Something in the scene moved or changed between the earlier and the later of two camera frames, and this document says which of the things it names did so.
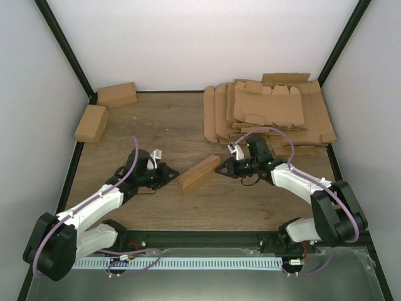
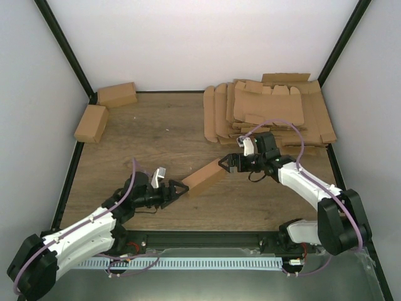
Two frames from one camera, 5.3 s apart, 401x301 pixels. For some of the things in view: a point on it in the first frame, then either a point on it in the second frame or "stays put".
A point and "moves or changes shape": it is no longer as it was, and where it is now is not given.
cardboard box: x=199 y=172 moves or changes shape
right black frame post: x=354 y=20 stays put
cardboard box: x=118 y=95 stays put
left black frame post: x=47 y=13 stays put
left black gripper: x=165 y=177 -> x=165 y=195
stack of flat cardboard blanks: x=288 y=110 stays put
